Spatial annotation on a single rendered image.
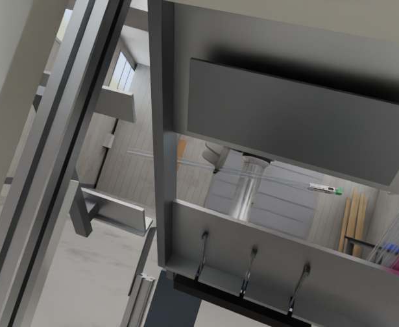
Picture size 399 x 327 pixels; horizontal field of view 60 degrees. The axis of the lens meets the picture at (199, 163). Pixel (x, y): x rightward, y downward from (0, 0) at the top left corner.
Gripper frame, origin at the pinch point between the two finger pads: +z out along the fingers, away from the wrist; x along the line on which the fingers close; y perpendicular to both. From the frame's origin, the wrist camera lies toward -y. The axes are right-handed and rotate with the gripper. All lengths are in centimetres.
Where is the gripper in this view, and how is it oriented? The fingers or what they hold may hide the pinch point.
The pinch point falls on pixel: (220, 168)
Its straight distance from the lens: 78.7
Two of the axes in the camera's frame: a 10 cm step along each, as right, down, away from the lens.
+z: -3.7, 7.5, -5.6
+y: -9.1, -4.0, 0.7
